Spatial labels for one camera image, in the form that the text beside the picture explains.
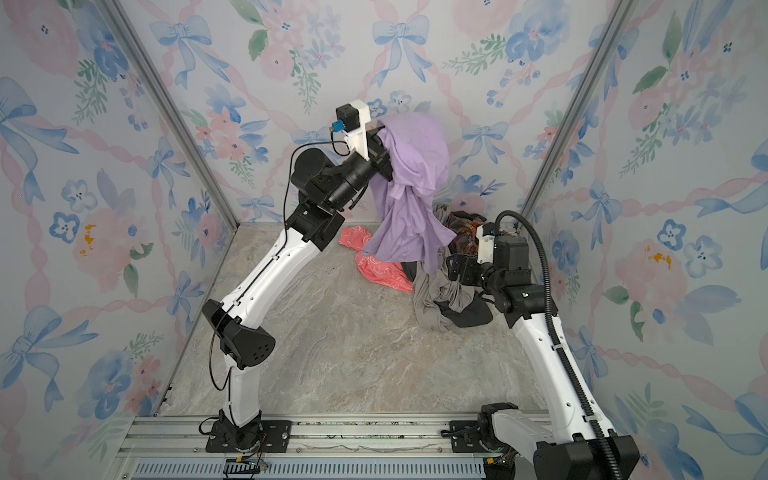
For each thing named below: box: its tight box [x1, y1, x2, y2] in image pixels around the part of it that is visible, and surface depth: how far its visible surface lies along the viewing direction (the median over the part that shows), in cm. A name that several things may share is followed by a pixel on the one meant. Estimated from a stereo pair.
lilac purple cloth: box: [362, 114, 457, 275], surface depth 68 cm
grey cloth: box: [412, 246, 475, 331], surface depth 94 cm
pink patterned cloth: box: [339, 226, 415, 293], surface depth 103 cm
